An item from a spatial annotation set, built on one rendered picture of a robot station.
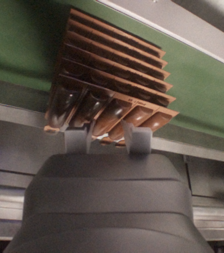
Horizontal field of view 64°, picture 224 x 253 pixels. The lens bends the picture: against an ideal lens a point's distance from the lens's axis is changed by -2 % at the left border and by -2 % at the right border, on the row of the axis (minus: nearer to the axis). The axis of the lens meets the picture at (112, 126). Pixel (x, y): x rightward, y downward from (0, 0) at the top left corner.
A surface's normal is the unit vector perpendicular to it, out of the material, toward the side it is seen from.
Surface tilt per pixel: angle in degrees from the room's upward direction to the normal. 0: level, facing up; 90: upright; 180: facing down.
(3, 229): 90
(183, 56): 2
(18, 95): 90
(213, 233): 90
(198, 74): 2
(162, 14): 90
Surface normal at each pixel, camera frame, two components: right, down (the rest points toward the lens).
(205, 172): 0.43, -0.43
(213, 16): -0.03, 0.87
